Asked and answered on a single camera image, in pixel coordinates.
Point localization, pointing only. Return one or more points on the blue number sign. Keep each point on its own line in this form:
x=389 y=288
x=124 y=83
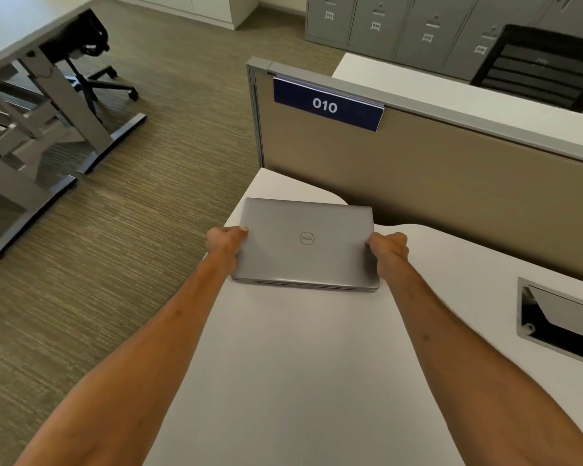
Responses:
x=326 y=105

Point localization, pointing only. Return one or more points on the person's right forearm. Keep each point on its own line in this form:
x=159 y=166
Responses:
x=471 y=378

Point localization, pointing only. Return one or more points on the black swivel office chair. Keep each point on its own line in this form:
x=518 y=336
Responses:
x=87 y=53

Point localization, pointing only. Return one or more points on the person's left forearm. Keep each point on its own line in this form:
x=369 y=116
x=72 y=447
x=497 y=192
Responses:
x=126 y=378

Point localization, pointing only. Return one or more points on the grey metal desk frame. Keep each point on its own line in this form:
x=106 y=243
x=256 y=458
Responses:
x=43 y=140

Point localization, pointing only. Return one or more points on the grey laptop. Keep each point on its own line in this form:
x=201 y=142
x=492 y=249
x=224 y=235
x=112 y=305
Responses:
x=305 y=242

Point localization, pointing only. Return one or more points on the person's left thumb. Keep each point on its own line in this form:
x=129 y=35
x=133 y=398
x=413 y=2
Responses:
x=235 y=230

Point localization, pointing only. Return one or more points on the grey metal locker cabinet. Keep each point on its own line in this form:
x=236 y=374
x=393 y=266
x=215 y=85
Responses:
x=442 y=29

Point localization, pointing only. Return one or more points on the beige desk partition panel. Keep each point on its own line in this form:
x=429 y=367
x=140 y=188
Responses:
x=442 y=189

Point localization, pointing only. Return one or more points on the person's left hand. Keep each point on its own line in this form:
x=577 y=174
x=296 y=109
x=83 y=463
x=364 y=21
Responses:
x=223 y=245

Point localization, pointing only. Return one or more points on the black mesh office chair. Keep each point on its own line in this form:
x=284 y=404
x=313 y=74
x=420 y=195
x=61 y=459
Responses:
x=534 y=67

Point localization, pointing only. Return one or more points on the white low cabinet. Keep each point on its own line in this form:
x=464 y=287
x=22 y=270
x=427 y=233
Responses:
x=194 y=7

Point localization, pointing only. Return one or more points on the person's right hand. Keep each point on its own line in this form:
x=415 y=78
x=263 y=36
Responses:
x=389 y=252

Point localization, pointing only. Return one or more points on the person's right thumb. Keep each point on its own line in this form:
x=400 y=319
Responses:
x=375 y=243

